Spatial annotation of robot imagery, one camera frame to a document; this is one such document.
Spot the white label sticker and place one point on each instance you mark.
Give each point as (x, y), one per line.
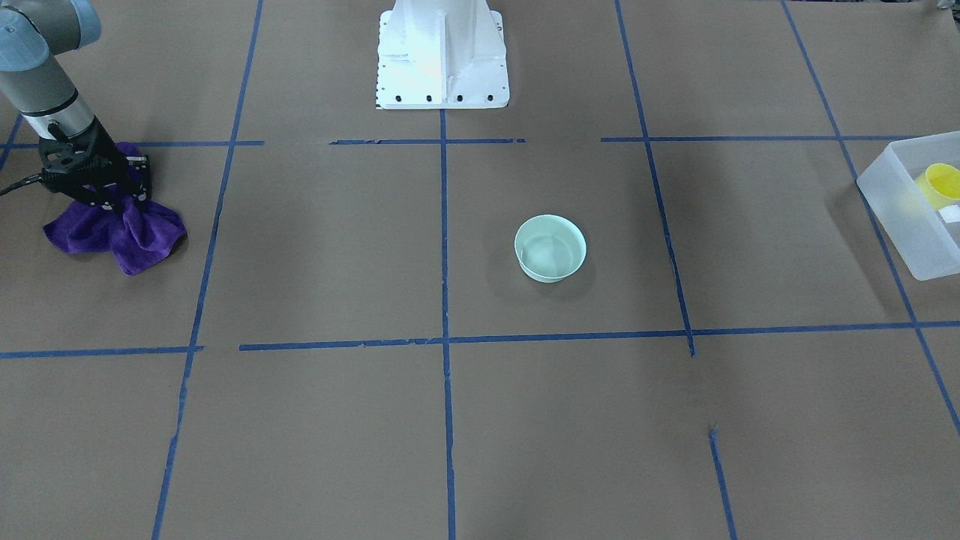
(950, 214)

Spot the translucent plastic storage box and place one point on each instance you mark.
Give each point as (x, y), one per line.
(928, 246)

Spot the yellow plastic cup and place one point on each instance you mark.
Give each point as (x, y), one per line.
(939, 185)

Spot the mint green bowl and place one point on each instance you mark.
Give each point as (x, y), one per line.
(549, 248)

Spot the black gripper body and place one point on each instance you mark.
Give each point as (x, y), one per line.
(126, 174)

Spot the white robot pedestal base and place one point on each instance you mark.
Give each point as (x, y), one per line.
(441, 55)

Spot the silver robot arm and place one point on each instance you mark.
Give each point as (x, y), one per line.
(33, 34)

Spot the purple microfiber cloth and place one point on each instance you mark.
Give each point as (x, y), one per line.
(139, 234)

